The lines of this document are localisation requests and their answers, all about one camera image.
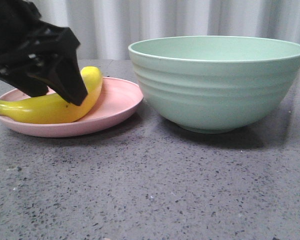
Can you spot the pink plate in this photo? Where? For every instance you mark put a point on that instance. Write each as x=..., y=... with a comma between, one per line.
x=119, y=99

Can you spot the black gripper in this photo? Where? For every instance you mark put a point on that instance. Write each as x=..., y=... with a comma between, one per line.
x=49, y=58

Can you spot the yellow banana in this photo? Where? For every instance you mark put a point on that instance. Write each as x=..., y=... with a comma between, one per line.
x=53, y=109

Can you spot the green ribbed bowl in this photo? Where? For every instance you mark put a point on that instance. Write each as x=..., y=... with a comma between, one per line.
x=214, y=84

